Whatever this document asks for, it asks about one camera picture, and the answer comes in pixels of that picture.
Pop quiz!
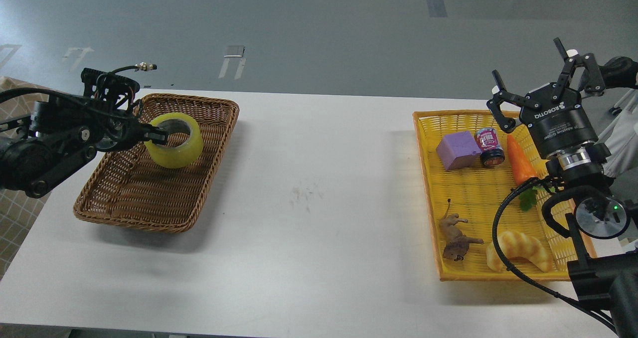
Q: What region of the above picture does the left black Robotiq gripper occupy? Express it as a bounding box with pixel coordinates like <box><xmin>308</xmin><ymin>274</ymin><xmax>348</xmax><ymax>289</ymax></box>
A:
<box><xmin>102</xmin><ymin>116</ymin><xmax>168</xmax><ymax>152</ymax></box>

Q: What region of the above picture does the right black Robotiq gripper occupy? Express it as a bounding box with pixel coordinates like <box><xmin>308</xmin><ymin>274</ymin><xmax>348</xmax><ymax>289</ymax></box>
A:
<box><xmin>486</xmin><ymin>37</ymin><xmax>608</xmax><ymax>160</ymax></box>

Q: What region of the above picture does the yellow tape roll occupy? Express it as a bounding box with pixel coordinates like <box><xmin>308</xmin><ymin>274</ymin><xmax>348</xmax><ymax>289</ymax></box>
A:
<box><xmin>144</xmin><ymin>112</ymin><xmax>204</xmax><ymax>169</ymax></box>

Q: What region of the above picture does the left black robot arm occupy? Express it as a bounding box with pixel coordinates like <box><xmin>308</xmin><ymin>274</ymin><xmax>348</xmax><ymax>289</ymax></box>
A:
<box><xmin>0</xmin><ymin>62</ymin><xmax>169</xmax><ymax>198</ymax></box>

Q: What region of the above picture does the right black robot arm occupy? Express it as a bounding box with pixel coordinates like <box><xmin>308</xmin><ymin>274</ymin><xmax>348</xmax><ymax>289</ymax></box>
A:
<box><xmin>487</xmin><ymin>38</ymin><xmax>638</xmax><ymax>338</ymax></box>

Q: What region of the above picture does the brown wicker basket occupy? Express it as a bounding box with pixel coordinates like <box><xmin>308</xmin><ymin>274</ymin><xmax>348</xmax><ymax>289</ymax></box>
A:
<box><xmin>73</xmin><ymin>93</ymin><xmax>240</xmax><ymax>233</ymax></box>

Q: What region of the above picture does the orange toy carrot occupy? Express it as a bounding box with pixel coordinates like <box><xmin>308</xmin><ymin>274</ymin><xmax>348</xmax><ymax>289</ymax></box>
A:
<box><xmin>506</xmin><ymin>134</ymin><xmax>544</xmax><ymax>212</ymax></box>

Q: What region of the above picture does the seated person in beige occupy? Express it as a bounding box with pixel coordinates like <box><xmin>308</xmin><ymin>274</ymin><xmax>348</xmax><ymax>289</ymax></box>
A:
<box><xmin>599</xmin><ymin>56</ymin><xmax>638</xmax><ymax>185</ymax></box>

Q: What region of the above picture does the small red can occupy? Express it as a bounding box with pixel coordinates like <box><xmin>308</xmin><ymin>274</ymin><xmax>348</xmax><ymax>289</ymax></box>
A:
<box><xmin>475</xmin><ymin>127</ymin><xmax>505</xmax><ymax>168</ymax></box>

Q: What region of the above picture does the yellow plastic basket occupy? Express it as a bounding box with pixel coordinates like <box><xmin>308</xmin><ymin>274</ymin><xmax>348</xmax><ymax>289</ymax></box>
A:
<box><xmin>413</xmin><ymin>110</ymin><xmax>577</xmax><ymax>282</ymax></box>

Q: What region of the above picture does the purple foam block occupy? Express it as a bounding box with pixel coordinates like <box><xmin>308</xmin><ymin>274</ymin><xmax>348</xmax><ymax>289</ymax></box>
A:
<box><xmin>436</xmin><ymin>131</ymin><xmax>481</xmax><ymax>171</ymax></box>

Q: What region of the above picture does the toy croissant bread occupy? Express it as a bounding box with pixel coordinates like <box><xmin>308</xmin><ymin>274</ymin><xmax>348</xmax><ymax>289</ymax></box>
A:
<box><xmin>485</xmin><ymin>231</ymin><xmax>553</xmax><ymax>272</ymax></box>

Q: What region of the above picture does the beige checkered cloth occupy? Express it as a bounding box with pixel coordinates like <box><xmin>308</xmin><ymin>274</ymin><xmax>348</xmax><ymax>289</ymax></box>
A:
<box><xmin>0</xmin><ymin>93</ymin><xmax>50</xmax><ymax>278</ymax></box>

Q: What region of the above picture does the brown toy animal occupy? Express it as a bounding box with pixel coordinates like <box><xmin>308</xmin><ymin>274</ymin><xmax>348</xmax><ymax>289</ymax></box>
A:
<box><xmin>438</xmin><ymin>198</ymin><xmax>485</xmax><ymax>262</ymax></box>

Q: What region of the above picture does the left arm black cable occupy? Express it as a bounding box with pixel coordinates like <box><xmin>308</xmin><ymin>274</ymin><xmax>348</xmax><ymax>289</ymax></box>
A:
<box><xmin>0</xmin><ymin>62</ymin><xmax>158</xmax><ymax>129</ymax></box>

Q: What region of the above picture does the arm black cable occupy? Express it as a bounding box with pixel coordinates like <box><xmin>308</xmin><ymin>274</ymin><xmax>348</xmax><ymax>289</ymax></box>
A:
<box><xmin>492</xmin><ymin>177</ymin><xmax>619</xmax><ymax>335</ymax></box>
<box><xmin>0</xmin><ymin>62</ymin><xmax>158</xmax><ymax>129</ymax></box>

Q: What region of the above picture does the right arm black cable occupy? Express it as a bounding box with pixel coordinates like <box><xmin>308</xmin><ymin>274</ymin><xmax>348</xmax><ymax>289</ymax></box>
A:
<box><xmin>492</xmin><ymin>177</ymin><xmax>619</xmax><ymax>335</ymax></box>

